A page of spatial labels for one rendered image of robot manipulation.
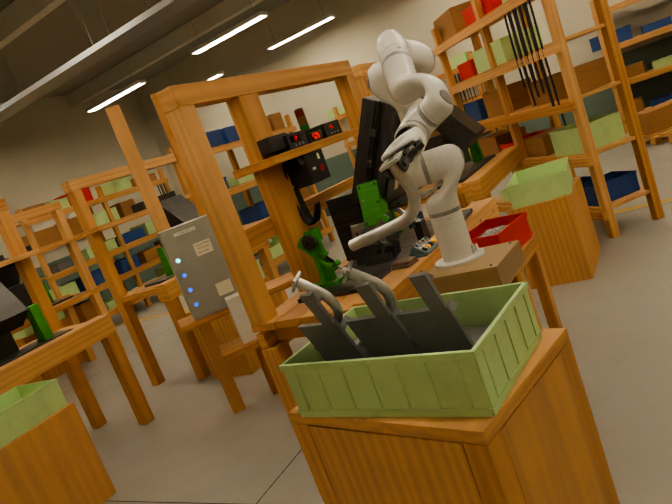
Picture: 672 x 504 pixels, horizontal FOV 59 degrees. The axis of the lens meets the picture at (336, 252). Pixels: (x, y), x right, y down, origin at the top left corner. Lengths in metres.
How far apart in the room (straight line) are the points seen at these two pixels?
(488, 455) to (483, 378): 0.17
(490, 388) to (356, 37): 11.56
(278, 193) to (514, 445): 1.72
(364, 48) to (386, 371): 11.36
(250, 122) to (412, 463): 1.77
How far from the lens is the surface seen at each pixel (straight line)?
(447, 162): 2.14
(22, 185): 13.64
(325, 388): 1.67
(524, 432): 1.57
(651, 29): 10.95
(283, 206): 2.82
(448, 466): 1.54
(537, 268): 2.84
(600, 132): 5.36
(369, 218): 2.84
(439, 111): 1.54
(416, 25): 12.23
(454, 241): 2.18
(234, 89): 2.81
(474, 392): 1.43
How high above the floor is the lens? 1.49
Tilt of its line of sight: 10 degrees down
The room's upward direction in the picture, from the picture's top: 20 degrees counter-clockwise
